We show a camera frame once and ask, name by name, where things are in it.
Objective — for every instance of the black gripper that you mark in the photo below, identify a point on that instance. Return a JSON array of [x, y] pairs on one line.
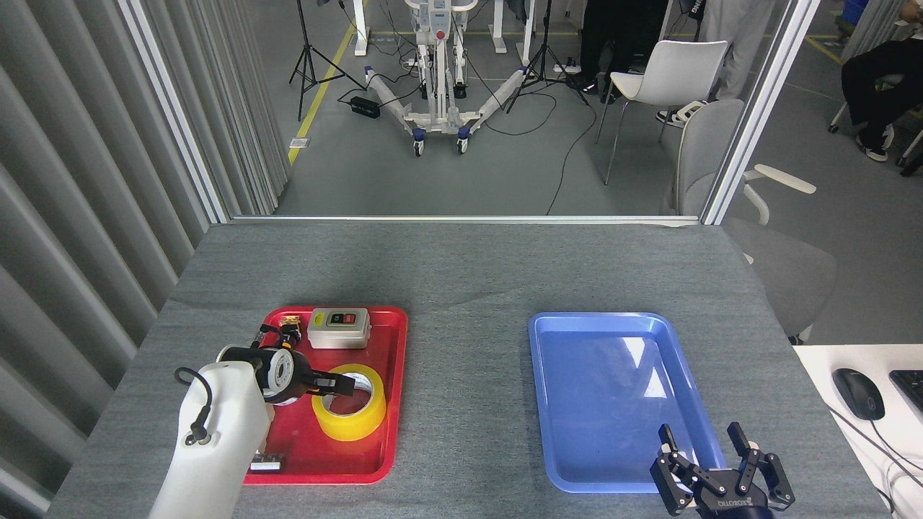
[[732, 508], [304, 378]]

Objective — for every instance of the yellow tape roll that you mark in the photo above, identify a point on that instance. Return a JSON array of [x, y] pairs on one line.
[[353, 429]]

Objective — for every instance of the yellow push button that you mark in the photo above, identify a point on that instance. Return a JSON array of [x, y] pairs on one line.
[[292, 331]]

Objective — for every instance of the red plastic tray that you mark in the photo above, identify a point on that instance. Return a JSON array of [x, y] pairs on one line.
[[339, 461]]

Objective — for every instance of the blue plastic tray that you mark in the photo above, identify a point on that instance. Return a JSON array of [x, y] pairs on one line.
[[613, 404]]

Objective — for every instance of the white desk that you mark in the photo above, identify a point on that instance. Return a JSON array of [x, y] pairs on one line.
[[822, 375]]

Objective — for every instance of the black computer mouse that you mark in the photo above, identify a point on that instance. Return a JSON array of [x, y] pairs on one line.
[[858, 393]]

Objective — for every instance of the black keyboard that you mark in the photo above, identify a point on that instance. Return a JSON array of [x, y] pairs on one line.
[[910, 389]]

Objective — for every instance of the grey floor plate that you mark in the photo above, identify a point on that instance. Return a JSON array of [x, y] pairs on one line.
[[299, 143]]

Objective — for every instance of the white wheeled stand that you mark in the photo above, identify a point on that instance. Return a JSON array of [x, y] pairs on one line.
[[436, 86]]

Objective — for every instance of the grey office chair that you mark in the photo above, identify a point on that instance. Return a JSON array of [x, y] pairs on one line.
[[703, 144]]

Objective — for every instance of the white desk leg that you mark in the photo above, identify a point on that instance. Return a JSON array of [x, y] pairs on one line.
[[528, 29], [497, 29], [360, 29]]

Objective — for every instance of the black tripod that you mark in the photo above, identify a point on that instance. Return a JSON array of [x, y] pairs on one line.
[[546, 29], [303, 29]]

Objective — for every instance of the white power strip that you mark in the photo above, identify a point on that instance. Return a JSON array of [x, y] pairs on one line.
[[562, 69]]

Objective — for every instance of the white plastic chair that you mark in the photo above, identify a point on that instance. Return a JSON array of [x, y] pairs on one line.
[[678, 68]]

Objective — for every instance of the person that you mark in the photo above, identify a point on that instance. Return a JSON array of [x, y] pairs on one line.
[[876, 72], [690, 7], [613, 29], [743, 29]]

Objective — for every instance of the blue container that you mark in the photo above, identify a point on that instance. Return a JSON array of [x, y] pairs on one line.
[[856, 11]]

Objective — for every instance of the white two-button switch box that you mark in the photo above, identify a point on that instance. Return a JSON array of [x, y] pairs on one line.
[[339, 337]]

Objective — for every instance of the silver aluminium rail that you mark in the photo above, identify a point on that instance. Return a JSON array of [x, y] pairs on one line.
[[461, 219]]

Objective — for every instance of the silver aluminium post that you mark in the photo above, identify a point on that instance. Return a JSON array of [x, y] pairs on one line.
[[761, 108], [173, 108]]

